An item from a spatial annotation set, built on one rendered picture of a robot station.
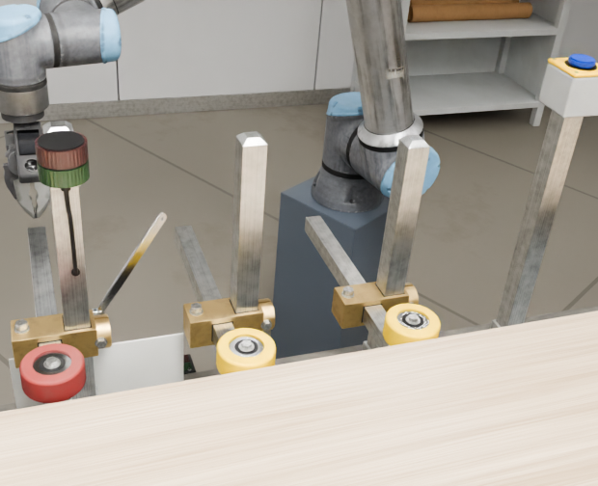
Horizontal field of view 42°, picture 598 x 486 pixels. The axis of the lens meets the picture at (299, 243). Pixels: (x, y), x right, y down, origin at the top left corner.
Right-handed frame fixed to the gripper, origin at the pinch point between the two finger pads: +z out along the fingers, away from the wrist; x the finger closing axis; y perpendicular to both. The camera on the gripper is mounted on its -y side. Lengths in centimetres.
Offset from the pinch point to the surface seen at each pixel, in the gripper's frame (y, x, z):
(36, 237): -13.6, 0.7, -3.3
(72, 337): -41.8, -2.0, -3.4
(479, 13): 192, -218, 28
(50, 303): -32.7, 0.2, -3.3
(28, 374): -53, 4, -8
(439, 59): 222, -219, 61
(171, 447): -69, -10, -7
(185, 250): -21.3, -23.1, -1.9
